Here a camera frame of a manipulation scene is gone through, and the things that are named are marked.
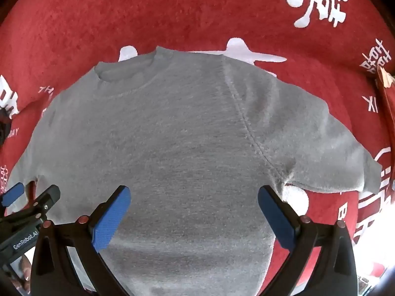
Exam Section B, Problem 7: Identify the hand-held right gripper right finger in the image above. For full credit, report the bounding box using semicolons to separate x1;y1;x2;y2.
257;185;358;296

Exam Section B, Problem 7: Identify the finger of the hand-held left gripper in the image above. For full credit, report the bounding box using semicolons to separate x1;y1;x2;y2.
19;184;61;222
0;183;25;208

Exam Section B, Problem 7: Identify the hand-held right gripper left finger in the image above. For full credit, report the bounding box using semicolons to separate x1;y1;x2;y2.
31;185;136;296

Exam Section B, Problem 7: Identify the grey sweatshirt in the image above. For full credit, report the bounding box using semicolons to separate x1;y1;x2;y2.
8;46;383;296

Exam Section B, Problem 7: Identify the red cushion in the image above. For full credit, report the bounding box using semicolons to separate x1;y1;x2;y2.
375;66;395;150

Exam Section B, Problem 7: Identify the red printed blanket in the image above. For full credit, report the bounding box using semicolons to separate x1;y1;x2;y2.
0;0;395;296

